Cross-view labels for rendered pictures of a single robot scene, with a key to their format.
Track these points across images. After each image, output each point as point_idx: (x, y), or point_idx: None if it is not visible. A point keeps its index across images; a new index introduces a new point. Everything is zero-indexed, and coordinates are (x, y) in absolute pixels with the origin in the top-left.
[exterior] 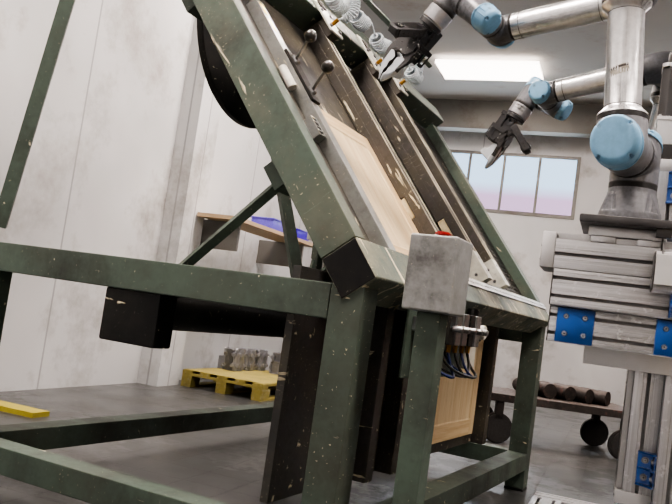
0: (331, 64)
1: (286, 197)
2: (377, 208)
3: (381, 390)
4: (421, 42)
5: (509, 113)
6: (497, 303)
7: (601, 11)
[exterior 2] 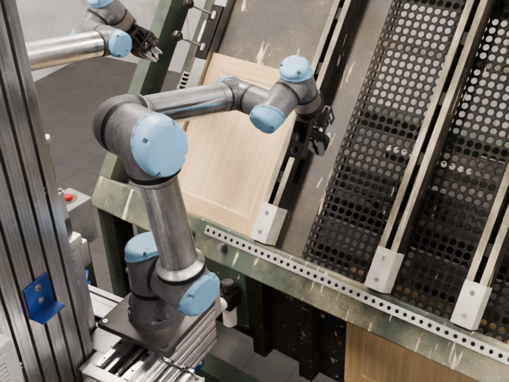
0: (172, 36)
1: None
2: (206, 158)
3: (257, 301)
4: (132, 38)
5: None
6: (359, 318)
7: None
